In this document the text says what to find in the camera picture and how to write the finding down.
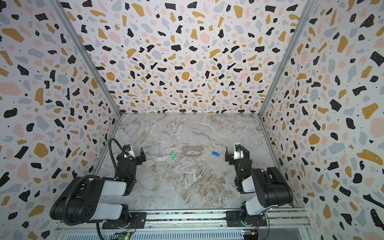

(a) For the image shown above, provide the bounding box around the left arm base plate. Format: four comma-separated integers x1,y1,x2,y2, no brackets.
102,212,147,230

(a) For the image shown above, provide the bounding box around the left electronics board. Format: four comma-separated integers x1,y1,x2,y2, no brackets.
115,231,135,240

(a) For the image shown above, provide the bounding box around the right electronics board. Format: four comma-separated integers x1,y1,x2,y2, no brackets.
243,228,259,240

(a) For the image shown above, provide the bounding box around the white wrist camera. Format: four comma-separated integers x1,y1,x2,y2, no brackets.
124,144,135,160
234,144,244,160

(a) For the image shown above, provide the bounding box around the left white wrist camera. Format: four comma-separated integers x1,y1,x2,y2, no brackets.
124,144,135,160

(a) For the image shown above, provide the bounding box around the right aluminium corner post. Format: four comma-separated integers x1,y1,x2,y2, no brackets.
258,0,318,119

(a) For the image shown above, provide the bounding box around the left aluminium corner post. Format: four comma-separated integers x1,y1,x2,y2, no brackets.
49,1,122,117

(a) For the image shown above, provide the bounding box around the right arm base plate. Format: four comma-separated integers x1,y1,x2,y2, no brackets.
225,210,268,228

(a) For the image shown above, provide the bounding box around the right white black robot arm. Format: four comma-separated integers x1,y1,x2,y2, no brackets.
225,144,294,226

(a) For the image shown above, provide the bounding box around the electronics board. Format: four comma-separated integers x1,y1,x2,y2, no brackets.
115,231,135,240
243,228,259,240

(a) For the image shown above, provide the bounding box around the aluminium corner post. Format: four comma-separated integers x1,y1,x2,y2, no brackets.
258,0,318,119
49,1,122,117

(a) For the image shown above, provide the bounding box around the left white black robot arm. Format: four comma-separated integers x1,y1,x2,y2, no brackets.
50,145,146,229

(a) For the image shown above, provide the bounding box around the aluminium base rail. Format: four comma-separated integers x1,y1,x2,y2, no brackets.
52,208,316,240

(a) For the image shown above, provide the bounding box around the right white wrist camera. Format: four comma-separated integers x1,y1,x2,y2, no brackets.
234,144,244,160

